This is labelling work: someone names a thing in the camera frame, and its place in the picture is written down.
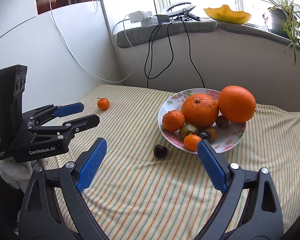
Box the small oval mandarin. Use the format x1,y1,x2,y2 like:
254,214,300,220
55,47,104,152
183,134,201,152

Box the large smooth orange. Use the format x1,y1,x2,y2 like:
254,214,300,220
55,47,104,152
218,86,256,123

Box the medium tangerine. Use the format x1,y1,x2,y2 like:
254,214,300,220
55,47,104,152
162,110,185,132

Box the large textured orange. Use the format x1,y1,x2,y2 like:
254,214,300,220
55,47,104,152
180,94,219,128

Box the brown kiwi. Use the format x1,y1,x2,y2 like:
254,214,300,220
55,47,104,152
205,127,217,141

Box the left hand white glove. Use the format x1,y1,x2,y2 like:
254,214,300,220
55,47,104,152
0,158,49,193

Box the small tangerine with stem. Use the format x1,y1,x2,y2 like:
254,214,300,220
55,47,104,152
97,98,110,111

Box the floral white plate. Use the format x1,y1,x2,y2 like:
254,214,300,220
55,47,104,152
158,88,246,154

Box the dark plum in plate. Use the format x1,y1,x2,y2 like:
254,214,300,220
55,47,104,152
199,131,211,141

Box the striped tablecloth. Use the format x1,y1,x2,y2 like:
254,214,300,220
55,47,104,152
48,85,300,239

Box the grey windowsill mat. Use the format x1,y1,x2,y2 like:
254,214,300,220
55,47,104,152
116,21,291,49

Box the white power strip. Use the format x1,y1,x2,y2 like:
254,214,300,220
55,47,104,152
128,11,158,27

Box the potted spider plant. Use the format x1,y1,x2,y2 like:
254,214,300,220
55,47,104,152
263,0,300,67

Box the yellow wavy bowl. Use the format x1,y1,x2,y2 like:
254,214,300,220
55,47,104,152
204,4,251,25

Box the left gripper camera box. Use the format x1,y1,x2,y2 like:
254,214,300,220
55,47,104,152
0,64,27,142

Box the white cable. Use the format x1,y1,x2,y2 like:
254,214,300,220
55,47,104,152
46,0,137,84

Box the ring light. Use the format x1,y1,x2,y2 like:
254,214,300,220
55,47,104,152
161,2,200,21

